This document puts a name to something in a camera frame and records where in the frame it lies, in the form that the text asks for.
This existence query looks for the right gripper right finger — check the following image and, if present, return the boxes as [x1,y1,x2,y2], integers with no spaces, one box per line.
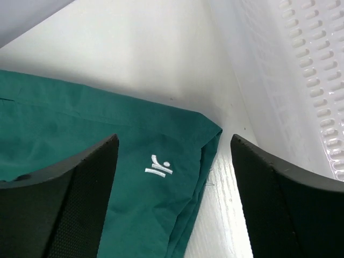
[231,134,343,257]

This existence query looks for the teal green shorts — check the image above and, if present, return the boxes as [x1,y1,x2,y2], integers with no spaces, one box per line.
[1,70,222,257]

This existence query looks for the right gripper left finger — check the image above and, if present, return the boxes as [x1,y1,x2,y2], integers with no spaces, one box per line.
[1,134,119,257]

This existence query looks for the white plastic basket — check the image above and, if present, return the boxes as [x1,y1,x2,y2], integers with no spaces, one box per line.
[210,0,343,181]

